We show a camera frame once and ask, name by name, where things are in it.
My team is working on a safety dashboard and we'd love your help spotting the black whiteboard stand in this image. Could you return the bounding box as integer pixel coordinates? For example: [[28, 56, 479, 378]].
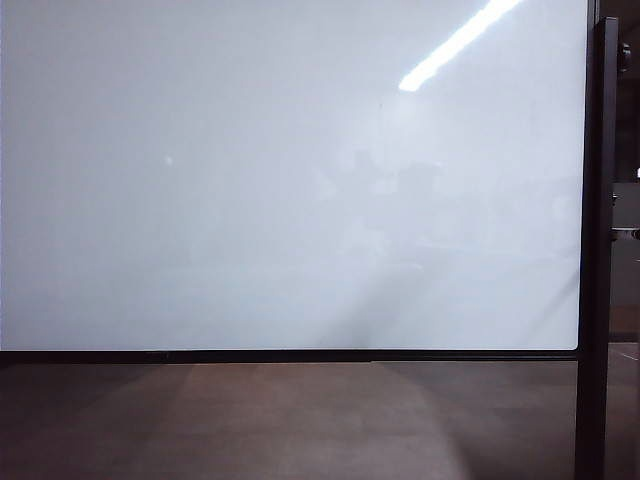
[[573, 15, 623, 480]]

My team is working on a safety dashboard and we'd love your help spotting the grey background cabinet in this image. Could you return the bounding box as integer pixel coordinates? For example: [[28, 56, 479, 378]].
[[612, 181, 640, 307]]

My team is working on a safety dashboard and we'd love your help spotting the white whiteboard with black frame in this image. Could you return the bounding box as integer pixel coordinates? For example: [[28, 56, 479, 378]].
[[0, 0, 600, 364]]

